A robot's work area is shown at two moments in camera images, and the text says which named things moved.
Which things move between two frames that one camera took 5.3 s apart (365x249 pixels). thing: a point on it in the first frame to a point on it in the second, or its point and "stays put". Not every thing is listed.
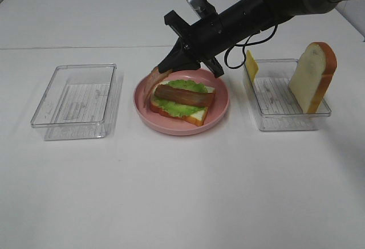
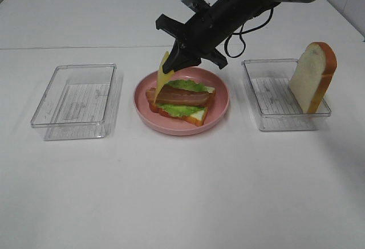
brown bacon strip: x=184 y=96 stays put
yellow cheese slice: x=251 y=65 to x=162 y=78
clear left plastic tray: x=77 y=102 stays put
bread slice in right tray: x=312 y=77 stays put
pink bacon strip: x=155 y=76 to x=150 y=94
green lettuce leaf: x=179 y=109 stays put
